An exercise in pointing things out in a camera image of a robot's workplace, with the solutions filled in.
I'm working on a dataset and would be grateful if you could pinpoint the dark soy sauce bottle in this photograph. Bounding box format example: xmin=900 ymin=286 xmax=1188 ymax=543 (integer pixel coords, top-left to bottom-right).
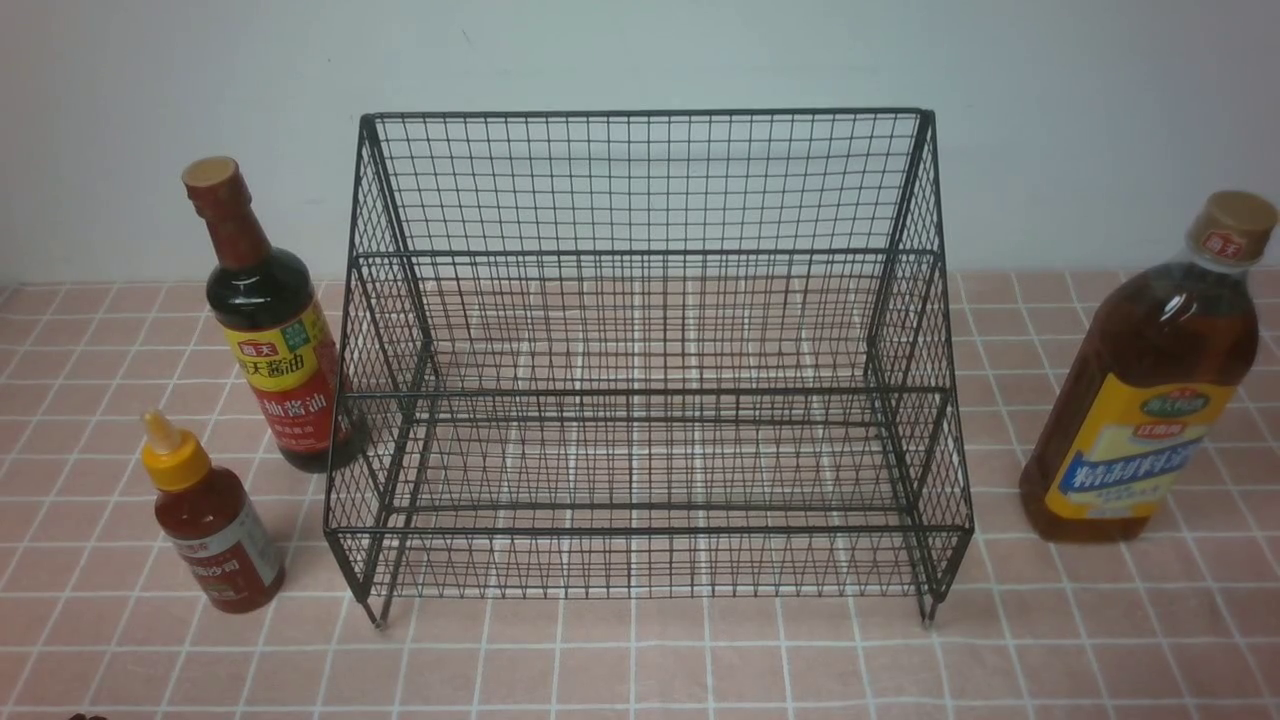
xmin=180 ymin=156 xmax=369 ymax=474

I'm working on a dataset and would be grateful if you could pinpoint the large amber cooking wine bottle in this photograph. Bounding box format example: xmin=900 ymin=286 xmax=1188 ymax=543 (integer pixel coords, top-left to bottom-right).
xmin=1019 ymin=190 xmax=1277 ymax=544

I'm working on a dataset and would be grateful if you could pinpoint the black wire mesh shelf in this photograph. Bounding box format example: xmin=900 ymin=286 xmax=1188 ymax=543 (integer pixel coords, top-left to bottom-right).
xmin=323 ymin=108 xmax=975 ymax=625

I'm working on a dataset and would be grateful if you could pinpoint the small red chili sauce bottle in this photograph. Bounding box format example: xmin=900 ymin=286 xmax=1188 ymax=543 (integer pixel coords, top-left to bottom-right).
xmin=140 ymin=409 xmax=285 ymax=614

